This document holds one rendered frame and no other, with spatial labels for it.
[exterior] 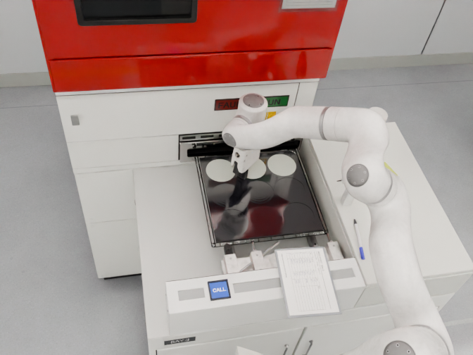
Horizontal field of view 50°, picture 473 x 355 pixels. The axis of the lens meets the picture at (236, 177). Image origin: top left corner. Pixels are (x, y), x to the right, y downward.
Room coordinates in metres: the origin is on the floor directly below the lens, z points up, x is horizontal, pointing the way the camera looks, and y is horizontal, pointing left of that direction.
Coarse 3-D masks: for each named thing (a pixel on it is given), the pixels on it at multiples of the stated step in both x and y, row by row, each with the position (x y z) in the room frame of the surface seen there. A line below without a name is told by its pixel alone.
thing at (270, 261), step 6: (240, 258) 0.81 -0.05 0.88; (246, 258) 0.82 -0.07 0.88; (264, 258) 0.82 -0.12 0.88; (270, 258) 0.83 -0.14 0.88; (222, 264) 0.78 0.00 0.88; (240, 264) 0.79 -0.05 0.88; (246, 264) 0.79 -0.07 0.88; (270, 264) 0.81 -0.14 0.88; (276, 264) 0.81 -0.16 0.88; (222, 270) 0.76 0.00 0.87; (246, 270) 0.77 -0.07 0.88
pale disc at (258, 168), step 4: (260, 160) 1.20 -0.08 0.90; (256, 164) 1.18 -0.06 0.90; (260, 164) 1.18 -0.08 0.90; (264, 164) 1.19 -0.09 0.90; (248, 168) 1.16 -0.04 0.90; (252, 168) 1.16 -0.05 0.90; (256, 168) 1.16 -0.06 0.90; (260, 168) 1.16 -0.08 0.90; (264, 168) 1.17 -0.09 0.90; (248, 172) 1.14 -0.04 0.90; (252, 172) 1.14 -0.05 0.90; (256, 172) 1.15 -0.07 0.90; (260, 172) 1.15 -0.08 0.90; (264, 172) 1.15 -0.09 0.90; (248, 176) 1.12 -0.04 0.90; (252, 176) 1.12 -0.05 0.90; (256, 176) 1.13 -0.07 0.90; (260, 176) 1.13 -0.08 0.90
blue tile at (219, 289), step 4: (212, 284) 0.67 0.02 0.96; (216, 284) 0.67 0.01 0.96; (220, 284) 0.67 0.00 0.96; (224, 284) 0.67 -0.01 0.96; (212, 288) 0.65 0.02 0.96; (216, 288) 0.66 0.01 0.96; (220, 288) 0.66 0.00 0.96; (224, 288) 0.66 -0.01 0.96; (212, 292) 0.64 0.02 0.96; (216, 292) 0.64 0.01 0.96; (220, 292) 0.65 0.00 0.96; (224, 292) 0.65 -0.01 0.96; (212, 296) 0.63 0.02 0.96; (216, 296) 0.63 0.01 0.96; (220, 296) 0.64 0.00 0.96; (224, 296) 0.64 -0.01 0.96; (228, 296) 0.64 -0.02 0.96
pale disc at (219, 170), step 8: (216, 160) 1.17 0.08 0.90; (224, 160) 1.18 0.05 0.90; (208, 168) 1.13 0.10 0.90; (216, 168) 1.14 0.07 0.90; (224, 168) 1.14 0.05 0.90; (232, 168) 1.15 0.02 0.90; (208, 176) 1.10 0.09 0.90; (216, 176) 1.10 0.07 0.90; (224, 176) 1.11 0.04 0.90; (232, 176) 1.11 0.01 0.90
